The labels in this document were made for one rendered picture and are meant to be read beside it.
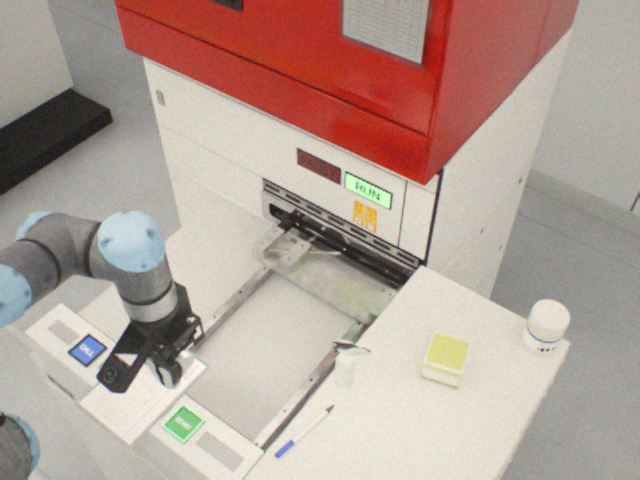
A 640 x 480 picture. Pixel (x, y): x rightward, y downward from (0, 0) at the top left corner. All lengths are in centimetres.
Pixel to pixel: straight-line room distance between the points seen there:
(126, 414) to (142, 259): 49
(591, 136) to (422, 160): 178
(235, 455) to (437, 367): 39
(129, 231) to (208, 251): 84
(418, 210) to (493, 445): 47
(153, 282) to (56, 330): 58
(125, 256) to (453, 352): 65
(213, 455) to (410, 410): 36
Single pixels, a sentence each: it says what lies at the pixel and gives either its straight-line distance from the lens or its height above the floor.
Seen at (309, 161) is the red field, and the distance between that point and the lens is 144.
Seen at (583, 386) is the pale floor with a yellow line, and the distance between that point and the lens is 253.
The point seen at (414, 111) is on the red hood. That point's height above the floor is 138.
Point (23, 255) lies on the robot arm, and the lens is 82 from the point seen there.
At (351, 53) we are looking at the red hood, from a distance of 115.
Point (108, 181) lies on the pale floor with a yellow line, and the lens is 318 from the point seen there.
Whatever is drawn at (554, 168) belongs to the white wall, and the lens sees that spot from 305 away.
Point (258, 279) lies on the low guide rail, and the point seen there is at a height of 85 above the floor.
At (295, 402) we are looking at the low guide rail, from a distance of 135.
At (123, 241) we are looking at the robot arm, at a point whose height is 146.
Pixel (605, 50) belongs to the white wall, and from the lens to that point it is 271.
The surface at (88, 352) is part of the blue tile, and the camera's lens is 136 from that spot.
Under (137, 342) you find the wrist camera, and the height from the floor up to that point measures 127.
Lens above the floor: 204
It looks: 48 degrees down
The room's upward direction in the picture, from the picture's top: 1 degrees clockwise
